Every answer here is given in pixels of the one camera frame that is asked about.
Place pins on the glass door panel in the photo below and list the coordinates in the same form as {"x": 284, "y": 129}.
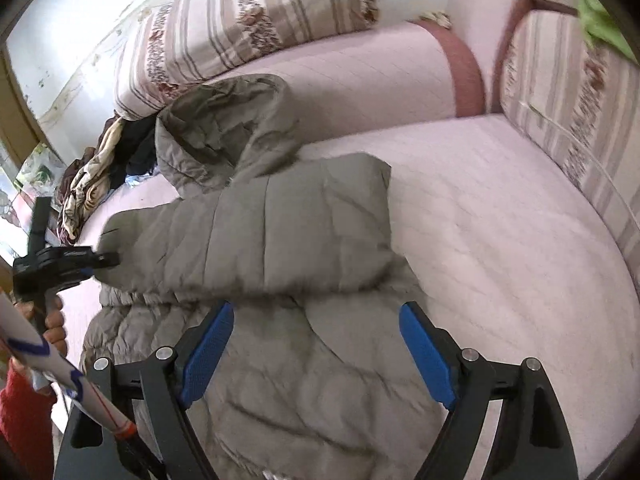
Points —
{"x": 20, "y": 195}

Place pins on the black cloth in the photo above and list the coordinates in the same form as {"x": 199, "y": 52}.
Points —
{"x": 137, "y": 145}

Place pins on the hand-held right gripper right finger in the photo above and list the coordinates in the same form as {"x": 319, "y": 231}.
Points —
{"x": 430, "y": 355}

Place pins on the striped floral cushion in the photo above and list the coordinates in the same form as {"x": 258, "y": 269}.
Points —
{"x": 565, "y": 100}
{"x": 240, "y": 25}

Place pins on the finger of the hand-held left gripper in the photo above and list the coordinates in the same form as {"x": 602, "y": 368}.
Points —
{"x": 106, "y": 260}

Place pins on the person's left hand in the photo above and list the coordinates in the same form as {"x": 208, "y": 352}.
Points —
{"x": 55, "y": 327}

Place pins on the white tube with blue marks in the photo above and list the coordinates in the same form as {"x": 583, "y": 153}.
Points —
{"x": 60, "y": 360}

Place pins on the small blue item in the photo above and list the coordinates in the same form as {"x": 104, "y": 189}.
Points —
{"x": 134, "y": 179}

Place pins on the green cloth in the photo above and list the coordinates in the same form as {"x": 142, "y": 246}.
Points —
{"x": 597, "y": 20}

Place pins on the pink quilted sofa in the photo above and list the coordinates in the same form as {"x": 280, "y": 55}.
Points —
{"x": 500, "y": 235}

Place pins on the grey puffer jacket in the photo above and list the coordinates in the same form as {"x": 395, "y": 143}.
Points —
{"x": 300, "y": 210}

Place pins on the small beige cloth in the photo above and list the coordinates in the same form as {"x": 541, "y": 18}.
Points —
{"x": 440, "y": 20}

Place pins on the brown patterned blanket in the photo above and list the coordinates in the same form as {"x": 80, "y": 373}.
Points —
{"x": 90, "y": 180}

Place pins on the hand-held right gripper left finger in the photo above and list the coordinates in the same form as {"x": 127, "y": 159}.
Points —
{"x": 210, "y": 355}

